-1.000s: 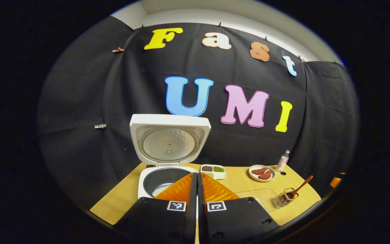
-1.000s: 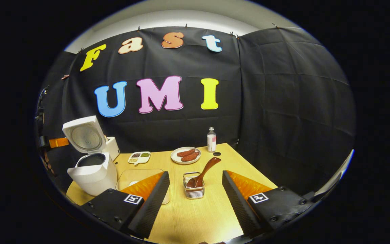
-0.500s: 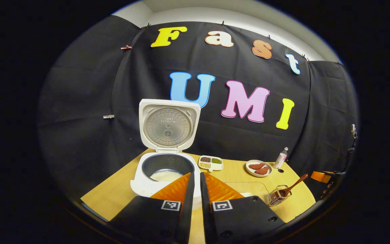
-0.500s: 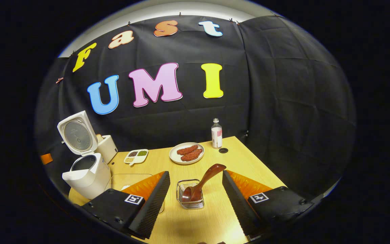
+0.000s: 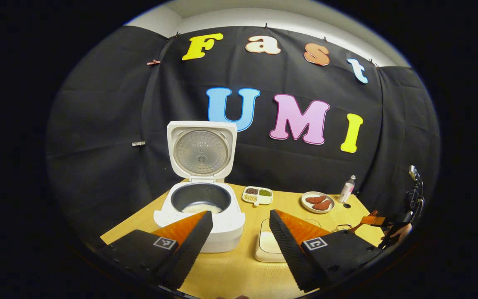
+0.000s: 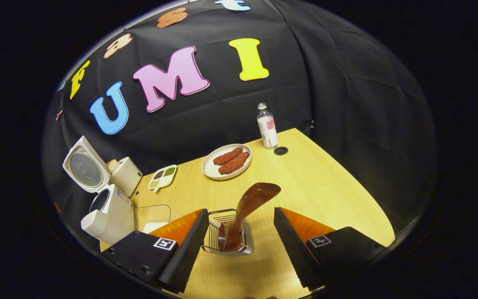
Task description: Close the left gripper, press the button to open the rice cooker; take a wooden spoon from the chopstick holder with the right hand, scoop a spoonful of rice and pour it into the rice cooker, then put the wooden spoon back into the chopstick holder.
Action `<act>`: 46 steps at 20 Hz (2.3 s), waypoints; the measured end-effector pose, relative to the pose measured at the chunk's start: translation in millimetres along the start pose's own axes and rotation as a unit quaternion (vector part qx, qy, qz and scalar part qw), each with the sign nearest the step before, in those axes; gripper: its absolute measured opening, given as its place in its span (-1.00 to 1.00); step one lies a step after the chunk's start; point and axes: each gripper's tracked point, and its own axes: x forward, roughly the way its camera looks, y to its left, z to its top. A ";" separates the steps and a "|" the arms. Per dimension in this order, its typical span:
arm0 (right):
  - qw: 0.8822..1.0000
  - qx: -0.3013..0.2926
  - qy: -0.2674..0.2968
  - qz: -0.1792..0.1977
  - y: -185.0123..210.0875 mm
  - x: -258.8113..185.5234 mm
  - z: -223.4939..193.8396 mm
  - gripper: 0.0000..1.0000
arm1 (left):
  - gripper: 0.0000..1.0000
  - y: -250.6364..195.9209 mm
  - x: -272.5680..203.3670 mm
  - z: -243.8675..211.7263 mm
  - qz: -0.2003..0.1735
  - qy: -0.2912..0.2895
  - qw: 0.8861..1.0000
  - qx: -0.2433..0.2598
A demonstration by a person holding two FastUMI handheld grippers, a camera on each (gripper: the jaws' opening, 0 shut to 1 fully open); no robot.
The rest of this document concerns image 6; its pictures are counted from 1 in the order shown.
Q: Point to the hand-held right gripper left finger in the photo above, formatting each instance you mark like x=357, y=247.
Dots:
x=189, y=249

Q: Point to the white toaster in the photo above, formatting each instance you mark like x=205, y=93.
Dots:
x=128, y=176

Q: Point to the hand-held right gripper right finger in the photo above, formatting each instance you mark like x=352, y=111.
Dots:
x=295, y=253

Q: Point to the clear plastic container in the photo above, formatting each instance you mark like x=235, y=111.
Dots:
x=152, y=214

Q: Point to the white round plate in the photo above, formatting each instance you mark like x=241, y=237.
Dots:
x=210, y=168

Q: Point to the toast bread slice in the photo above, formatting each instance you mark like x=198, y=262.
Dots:
x=113, y=165

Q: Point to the clear bottle with pink label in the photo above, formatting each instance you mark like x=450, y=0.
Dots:
x=267, y=128

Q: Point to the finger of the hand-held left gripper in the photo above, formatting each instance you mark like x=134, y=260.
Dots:
x=57, y=208

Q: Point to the red meat piece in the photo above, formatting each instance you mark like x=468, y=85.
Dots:
x=227, y=156
x=235, y=164

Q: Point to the brown wooden spoon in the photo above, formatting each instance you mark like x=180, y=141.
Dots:
x=249, y=203

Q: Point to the white rice cooker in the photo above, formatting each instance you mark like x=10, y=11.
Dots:
x=112, y=216

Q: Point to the white divided grain dish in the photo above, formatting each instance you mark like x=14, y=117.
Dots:
x=162, y=177

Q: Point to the red cloth clip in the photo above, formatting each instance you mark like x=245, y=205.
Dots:
x=59, y=115

